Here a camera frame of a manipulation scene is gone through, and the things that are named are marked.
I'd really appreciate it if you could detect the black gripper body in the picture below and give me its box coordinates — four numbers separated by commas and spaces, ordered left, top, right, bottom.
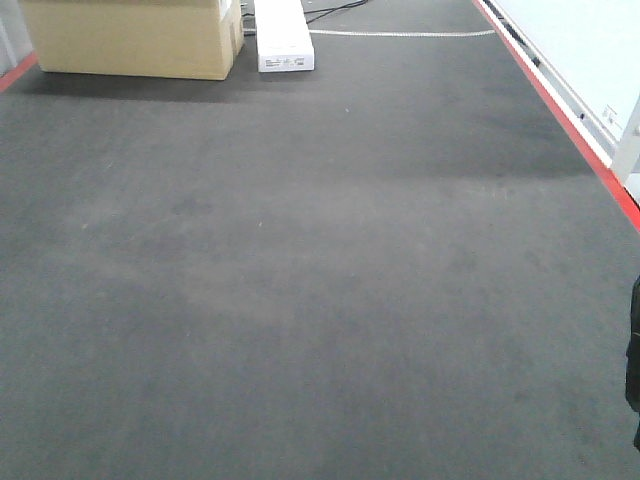
624, 273, 640, 451

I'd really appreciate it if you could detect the dark grey conveyor belt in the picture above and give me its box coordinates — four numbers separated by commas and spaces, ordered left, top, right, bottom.
1, 1, 639, 479

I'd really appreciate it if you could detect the red conveyor frame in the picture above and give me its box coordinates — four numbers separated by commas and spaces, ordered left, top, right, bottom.
0, 0, 640, 234

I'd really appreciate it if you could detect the long white box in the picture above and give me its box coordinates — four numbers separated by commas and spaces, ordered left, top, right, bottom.
254, 0, 315, 73

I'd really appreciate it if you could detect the cardboard box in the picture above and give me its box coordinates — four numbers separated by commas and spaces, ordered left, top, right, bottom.
19, 1, 244, 80

